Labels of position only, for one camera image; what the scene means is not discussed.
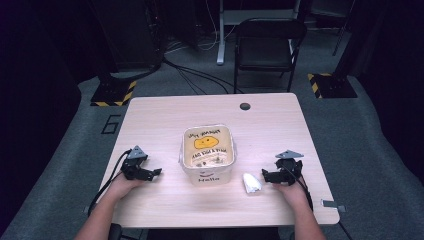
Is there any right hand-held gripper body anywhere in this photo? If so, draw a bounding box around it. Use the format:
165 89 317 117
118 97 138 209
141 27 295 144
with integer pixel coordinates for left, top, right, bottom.
273 149 305 187

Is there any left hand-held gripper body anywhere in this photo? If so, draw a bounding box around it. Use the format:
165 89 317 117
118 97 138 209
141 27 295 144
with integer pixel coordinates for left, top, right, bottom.
120 145 155 181

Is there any silver foil piece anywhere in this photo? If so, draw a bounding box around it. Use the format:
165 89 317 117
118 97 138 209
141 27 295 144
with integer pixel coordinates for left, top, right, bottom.
242 172 263 195

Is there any white square printed bin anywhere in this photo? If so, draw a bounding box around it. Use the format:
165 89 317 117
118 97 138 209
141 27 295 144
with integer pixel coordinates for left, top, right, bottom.
178 123 238 187

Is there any person's left hand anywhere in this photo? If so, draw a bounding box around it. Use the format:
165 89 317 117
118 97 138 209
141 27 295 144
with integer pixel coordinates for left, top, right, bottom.
107 172 146 203

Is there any person's right hand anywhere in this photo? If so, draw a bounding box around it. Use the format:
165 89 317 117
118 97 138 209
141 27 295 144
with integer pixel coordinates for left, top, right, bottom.
272 181 311 208

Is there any black yellow striped stand base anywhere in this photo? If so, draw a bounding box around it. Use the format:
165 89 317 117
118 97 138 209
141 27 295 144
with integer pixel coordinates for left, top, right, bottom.
89 79 138 108
306 71 359 100

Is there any black folding chair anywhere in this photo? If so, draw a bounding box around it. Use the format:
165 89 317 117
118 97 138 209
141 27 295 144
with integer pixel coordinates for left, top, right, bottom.
232 17 308 95

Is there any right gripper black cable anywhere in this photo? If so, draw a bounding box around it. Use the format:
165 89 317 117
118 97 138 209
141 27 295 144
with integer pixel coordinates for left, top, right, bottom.
281 165 355 240

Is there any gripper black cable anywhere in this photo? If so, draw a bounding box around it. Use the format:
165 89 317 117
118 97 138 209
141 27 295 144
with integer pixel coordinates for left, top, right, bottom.
281 165 355 240
87 149 133 218

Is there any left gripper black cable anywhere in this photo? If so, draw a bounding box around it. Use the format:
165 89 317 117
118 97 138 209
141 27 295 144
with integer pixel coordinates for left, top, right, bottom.
87 149 133 218

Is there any black floor cables bundle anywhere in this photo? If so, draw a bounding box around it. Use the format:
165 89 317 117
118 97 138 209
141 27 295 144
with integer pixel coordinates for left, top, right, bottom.
109 39 246 96

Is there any white desk leg frame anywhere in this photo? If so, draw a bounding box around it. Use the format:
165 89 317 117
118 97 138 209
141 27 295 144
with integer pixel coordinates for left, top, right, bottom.
215 0 303 66

